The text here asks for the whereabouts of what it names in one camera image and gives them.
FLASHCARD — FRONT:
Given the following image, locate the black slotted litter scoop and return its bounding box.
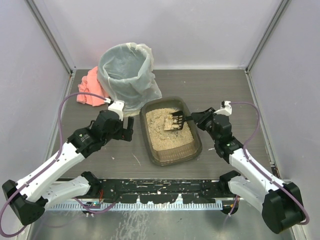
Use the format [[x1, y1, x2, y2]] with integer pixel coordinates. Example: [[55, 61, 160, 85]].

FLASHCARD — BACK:
[[164, 110, 194, 131]]

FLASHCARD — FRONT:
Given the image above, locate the dark translucent litter box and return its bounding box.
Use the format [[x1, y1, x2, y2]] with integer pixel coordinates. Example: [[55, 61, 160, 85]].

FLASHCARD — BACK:
[[139, 96, 203, 166]]

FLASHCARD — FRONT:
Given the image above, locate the bin with plastic liner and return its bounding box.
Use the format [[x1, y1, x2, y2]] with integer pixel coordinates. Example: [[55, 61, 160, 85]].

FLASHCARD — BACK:
[[97, 42, 162, 117]]

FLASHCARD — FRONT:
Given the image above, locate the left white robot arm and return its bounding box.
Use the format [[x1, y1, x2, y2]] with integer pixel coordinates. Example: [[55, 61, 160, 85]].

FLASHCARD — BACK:
[[2, 110, 135, 226]]

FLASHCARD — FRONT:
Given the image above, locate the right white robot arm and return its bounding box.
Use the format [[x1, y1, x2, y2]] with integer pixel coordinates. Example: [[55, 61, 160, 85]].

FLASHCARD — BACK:
[[191, 108, 309, 234]]

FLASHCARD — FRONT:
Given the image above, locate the pink crumpled cloth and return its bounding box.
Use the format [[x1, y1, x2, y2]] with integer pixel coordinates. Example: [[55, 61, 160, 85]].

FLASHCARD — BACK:
[[76, 66, 109, 107]]

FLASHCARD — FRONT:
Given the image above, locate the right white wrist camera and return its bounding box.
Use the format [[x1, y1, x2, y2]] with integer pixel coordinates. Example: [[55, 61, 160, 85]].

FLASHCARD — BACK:
[[214, 101, 232, 116]]

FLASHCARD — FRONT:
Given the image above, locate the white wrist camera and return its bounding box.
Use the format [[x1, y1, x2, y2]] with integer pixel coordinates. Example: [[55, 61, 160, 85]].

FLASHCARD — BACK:
[[214, 101, 232, 116], [104, 98, 125, 121]]

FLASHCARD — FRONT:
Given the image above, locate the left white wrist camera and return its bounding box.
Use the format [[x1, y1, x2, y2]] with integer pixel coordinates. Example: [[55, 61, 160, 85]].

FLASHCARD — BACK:
[[104, 98, 125, 121]]

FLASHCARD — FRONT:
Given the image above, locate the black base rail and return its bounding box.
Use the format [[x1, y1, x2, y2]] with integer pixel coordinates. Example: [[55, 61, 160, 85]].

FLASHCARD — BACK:
[[101, 179, 235, 205]]

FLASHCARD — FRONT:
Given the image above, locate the left aluminium frame post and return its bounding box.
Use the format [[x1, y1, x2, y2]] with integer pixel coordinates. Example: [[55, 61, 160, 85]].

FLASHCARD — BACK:
[[24, 0, 77, 76]]

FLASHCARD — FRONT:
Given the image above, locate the aluminium frame post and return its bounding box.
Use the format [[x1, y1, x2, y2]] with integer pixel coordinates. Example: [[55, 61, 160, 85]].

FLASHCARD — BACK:
[[24, 0, 77, 76], [245, 0, 291, 74]]

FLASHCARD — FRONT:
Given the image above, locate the white slotted cable duct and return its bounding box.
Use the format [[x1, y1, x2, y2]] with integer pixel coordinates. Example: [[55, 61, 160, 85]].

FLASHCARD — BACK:
[[49, 199, 223, 211]]

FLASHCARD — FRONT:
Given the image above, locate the right aluminium frame post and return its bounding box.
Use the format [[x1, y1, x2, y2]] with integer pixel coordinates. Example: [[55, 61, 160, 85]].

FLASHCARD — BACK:
[[245, 0, 291, 74]]

